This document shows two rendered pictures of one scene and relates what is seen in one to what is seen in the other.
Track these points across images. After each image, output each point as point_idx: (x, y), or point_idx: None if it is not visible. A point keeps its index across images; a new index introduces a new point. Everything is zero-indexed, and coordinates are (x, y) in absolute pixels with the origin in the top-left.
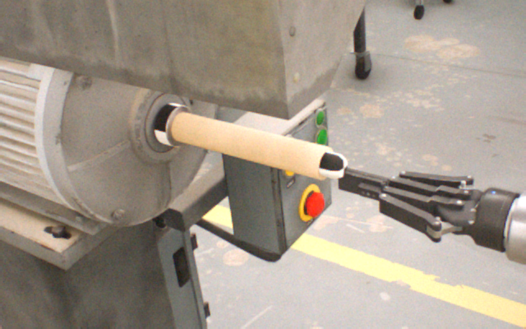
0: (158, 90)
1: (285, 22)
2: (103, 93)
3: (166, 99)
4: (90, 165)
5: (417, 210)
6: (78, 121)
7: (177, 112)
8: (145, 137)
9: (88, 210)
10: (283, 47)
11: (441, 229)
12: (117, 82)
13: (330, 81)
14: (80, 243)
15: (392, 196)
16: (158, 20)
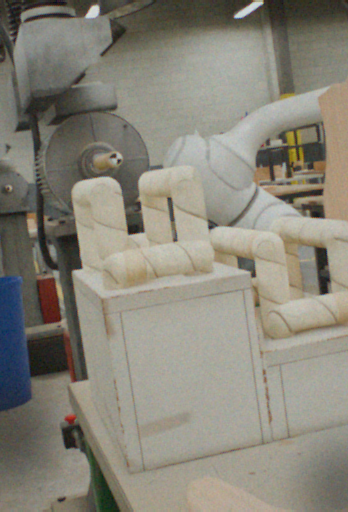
0: (28, 104)
1: (29, 64)
2: (68, 141)
3: (100, 151)
4: (55, 170)
5: (211, 224)
6: (54, 150)
7: (99, 155)
8: (84, 165)
9: (55, 194)
10: (29, 72)
11: (210, 228)
12: (75, 138)
13: (59, 92)
14: (65, 226)
15: (215, 225)
16: (24, 77)
